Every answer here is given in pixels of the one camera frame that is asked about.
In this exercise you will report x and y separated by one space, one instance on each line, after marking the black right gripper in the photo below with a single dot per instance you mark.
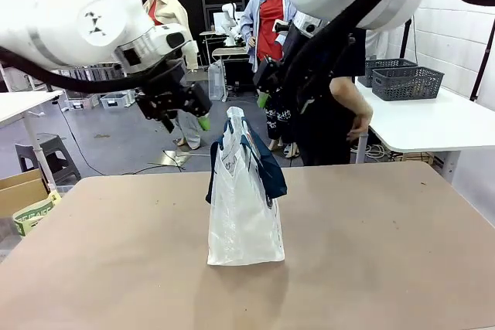
268 77

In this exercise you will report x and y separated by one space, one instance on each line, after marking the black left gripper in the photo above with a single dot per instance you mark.
181 96

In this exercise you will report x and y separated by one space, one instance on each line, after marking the grey woven plastic basket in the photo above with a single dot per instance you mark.
408 82
386 64

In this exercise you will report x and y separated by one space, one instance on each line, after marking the person's left forearm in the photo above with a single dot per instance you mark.
350 96

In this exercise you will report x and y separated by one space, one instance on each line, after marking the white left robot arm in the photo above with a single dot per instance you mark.
58 9

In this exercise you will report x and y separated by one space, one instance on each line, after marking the person's left hand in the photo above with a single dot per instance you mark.
359 128

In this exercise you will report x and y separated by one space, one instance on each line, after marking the clear plastic water container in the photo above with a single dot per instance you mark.
216 80

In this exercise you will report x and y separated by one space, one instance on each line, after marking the person in dark clothes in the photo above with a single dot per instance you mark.
325 137

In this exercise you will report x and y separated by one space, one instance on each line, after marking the clear plastic storage bin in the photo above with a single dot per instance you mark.
116 100

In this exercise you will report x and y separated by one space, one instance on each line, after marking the person in blue shirt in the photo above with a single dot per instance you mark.
255 24

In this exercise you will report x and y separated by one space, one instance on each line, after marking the small white background robot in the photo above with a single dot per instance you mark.
229 21

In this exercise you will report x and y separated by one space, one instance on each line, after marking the mannequin in beige jacket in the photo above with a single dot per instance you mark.
170 13

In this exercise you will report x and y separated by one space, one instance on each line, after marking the person in white shirt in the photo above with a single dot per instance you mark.
376 44

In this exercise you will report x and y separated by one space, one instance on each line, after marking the grey plastic step stool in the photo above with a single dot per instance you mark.
54 156

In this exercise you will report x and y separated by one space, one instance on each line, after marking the large white rounded table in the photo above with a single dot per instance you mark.
425 125

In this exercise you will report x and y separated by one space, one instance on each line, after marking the small white table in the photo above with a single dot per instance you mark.
23 104

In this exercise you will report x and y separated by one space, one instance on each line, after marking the green printed carton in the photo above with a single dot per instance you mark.
36 212

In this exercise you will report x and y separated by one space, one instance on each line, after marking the brown cardboard box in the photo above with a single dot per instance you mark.
21 192

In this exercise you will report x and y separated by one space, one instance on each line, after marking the black light stand pole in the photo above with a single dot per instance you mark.
483 55

